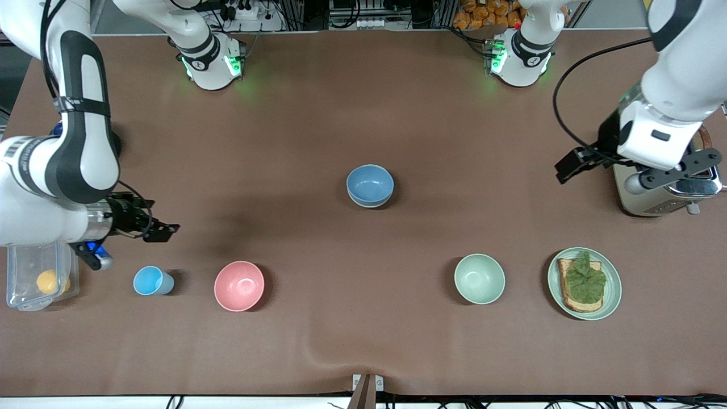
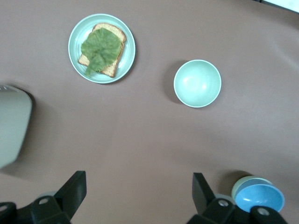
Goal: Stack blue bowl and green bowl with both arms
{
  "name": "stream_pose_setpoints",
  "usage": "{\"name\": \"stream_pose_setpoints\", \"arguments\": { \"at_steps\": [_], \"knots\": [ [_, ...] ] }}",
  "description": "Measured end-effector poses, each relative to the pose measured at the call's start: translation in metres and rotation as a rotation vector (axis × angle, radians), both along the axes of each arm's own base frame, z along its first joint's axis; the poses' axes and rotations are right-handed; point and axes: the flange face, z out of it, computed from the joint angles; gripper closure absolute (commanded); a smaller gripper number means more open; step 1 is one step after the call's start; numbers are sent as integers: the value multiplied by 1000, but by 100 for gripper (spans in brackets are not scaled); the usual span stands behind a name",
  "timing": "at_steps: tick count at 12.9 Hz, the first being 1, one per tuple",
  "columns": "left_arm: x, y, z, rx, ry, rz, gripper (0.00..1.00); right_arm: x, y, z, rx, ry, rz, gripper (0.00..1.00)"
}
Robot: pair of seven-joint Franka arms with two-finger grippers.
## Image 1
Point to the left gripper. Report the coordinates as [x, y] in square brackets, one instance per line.
[606, 137]

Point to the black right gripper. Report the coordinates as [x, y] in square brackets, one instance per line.
[124, 215]

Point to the blue bowl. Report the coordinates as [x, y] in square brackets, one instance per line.
[369, 183]

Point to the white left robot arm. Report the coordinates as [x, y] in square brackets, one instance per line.
[681, 85]

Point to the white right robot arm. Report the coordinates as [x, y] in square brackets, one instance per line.
[23, 221]

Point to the pink bowl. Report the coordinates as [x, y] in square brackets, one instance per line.
[239, 286]

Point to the blue cup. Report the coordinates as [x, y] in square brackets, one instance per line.
[149, 280]

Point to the beige and chrome toaster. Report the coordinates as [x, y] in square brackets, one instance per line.
[653, 204]

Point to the green lettuce leaf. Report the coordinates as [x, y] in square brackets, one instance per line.
[585, 281]

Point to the yellow lemon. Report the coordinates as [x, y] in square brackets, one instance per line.
[47, 282]

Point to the light green plate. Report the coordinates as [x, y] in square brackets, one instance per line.
[613, 284]

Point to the glass lid with blue knob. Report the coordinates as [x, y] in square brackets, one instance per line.
[57, 129]

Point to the brown bread slice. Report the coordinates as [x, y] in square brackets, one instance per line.
[571, 304]

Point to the clear plastic food container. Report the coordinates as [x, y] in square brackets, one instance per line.
[23, 295]

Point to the bag of orange fruit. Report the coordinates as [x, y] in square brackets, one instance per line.
[483, 14]

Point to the white power strip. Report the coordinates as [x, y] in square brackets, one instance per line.
[253, 23]

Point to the brown table cover sheet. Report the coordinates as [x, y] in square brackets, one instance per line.
[369, 85]

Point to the white socket strip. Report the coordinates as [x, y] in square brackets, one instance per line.
[358, 24]

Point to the metal table clamp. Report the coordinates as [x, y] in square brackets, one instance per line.
[367, 386]

